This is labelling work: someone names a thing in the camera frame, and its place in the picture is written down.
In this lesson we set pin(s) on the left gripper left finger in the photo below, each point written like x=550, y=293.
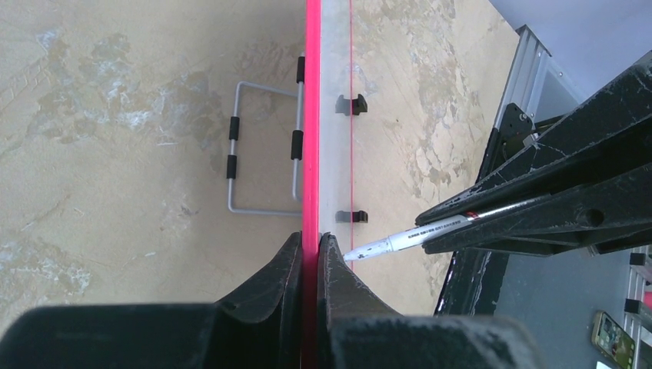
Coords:
x=258, y=325

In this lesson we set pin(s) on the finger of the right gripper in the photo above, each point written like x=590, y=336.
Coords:
x=621, y=107
x=610, y=216

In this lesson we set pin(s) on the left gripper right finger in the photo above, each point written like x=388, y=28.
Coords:
x=343, y=296

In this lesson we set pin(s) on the pink framed whiteboard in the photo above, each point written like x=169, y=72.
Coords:
x=326, y=149

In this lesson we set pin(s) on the smartphone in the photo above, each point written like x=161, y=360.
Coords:
x=613, y=341

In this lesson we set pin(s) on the grey wire board stand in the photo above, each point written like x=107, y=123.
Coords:
x=264, y=150

